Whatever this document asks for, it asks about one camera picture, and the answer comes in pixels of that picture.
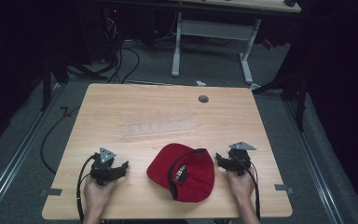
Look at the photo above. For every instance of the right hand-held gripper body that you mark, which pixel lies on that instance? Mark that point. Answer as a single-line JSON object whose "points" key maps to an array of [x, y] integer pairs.
{"points": [[240, 160]]}

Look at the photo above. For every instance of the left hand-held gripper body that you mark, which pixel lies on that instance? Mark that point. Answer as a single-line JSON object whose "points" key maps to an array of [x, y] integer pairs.
{"points": [[102, 169]]}

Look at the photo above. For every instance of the red baseball cap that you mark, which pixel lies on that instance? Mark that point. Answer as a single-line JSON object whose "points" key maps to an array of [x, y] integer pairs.
{"points": [[195, 174]]}

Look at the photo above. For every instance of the person's left hand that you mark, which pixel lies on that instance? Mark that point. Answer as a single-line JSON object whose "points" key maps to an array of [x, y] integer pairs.
{"points": [[97, 194]]}

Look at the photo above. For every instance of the person's right hand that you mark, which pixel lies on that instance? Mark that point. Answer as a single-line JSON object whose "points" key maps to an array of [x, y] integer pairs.
{"points": [[240, 186]]}

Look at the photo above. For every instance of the grey tape piece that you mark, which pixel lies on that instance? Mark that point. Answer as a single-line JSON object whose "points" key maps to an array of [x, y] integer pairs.
{"points": [[283, 188], [51, 192]]}

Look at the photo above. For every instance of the clear tape patch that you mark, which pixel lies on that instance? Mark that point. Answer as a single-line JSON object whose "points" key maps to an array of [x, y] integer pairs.
{"points": [[161, 127]]}

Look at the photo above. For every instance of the small white floor scrap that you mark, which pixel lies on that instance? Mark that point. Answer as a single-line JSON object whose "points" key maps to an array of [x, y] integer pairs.
{"points": [[200, 83]]}

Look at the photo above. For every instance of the black metal stand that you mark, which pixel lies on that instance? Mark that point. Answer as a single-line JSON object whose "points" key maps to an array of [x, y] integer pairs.
{"points": [[300, 99], [47, 84]]}

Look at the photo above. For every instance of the small red object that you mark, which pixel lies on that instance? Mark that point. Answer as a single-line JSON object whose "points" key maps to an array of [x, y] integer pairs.
{"points": [[268, 44]]}

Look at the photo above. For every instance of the desk with white legs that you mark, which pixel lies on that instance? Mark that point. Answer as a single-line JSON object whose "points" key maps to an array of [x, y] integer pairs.
{"points": [[217, 29]]}

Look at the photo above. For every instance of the metal floor rail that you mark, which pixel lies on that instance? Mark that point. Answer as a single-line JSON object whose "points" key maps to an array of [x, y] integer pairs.
{"points": [[313, 161], [15, 155]]}

